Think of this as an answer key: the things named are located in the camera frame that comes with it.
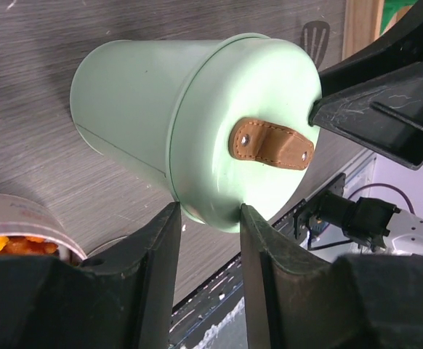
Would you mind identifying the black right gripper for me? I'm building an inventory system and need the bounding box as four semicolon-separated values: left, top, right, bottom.
309;0;423;170

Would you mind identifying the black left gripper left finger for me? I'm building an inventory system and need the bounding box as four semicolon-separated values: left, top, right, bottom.
0;202;181;348

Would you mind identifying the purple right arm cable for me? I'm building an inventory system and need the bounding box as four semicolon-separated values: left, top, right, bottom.
345;182;416;215

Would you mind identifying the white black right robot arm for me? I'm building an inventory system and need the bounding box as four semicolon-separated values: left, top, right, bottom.
294;1;423;255

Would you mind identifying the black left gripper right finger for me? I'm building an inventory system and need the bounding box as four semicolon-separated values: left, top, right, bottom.
240;205;423;348

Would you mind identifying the green canister lid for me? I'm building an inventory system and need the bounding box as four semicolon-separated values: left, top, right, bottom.
167;33;321;233

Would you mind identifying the round silver tin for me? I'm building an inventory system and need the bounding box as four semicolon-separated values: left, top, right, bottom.
0;194;87;265

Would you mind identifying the tall green canister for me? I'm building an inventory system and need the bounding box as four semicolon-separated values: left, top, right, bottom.
70;40;219;187

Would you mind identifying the round bakery tin lid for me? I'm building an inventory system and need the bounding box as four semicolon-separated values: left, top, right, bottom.
86;235;128;258

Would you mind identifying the brown glazed food piece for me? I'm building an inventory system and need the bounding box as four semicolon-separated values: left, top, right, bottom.
2;236;58;255

